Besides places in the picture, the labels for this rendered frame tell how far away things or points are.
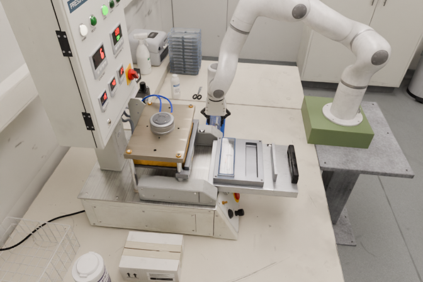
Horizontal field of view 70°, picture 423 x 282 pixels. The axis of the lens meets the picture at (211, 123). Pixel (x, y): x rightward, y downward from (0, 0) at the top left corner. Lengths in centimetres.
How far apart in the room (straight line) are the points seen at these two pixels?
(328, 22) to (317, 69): 202
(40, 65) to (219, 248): 79
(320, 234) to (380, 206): 127
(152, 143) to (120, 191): 22
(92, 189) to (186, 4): 268
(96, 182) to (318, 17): 103
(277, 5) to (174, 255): 93
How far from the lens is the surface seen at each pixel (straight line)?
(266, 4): 123
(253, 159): 109
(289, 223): 123
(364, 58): 138
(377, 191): 256
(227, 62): 129
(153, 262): 103
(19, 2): 76
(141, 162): 100
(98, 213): 117
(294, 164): 106
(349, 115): 158
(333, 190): 194
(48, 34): 76
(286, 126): 163
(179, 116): 106
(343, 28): 136
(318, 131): 151
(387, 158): 164
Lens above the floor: 176
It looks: 39 degrees down
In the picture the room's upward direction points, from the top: 1 degrees clockwise
